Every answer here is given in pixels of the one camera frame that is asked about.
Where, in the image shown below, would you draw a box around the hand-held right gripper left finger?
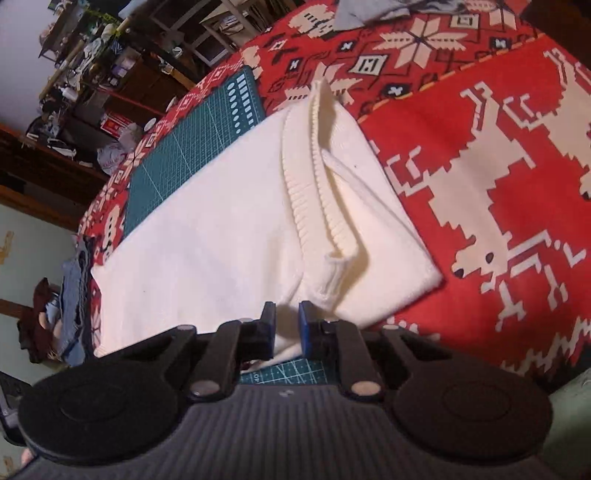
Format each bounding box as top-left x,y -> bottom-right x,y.
124,301 -> 278,401

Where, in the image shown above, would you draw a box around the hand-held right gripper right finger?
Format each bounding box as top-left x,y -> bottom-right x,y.
298,300 -> 455,401

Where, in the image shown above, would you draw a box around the white knit sweater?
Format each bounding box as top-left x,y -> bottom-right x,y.
90,78 -> 445,363

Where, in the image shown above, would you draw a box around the maroon cloth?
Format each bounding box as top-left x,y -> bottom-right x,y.
17,277 -> 63,363

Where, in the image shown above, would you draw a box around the blue denim jeans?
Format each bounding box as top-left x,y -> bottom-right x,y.
60,235 -> 100,367

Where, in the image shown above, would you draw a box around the green cutting mat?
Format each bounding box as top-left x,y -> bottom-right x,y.
124,65 -> 331,386

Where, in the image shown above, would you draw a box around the red patterned blanket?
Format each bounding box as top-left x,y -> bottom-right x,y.
76,0 -> 591,393

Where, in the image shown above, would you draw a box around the white plastic bag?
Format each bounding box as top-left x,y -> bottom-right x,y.
97,124 -> 144,176

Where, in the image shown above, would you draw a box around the red cardboard box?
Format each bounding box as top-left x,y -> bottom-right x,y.
100,114 -> 132,137

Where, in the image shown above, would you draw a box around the wooden drawer cabinet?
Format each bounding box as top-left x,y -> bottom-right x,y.
74,69 -> 185,134

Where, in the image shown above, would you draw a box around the grey sweater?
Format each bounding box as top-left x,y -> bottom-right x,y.
332,0 -> 467,28

